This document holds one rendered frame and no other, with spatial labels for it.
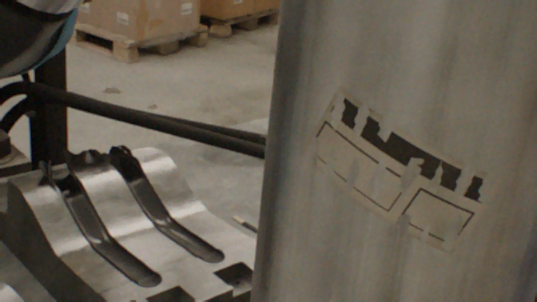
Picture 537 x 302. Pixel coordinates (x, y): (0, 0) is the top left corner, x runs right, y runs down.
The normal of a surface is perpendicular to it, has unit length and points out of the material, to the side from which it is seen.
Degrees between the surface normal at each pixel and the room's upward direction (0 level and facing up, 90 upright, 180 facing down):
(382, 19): 90
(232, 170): 0
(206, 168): 0
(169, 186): 28
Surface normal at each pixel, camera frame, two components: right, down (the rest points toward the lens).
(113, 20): -0.60, 0.28
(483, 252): 0.26, 0.41
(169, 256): 0.07, -0.93
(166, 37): 0.80, 0.33
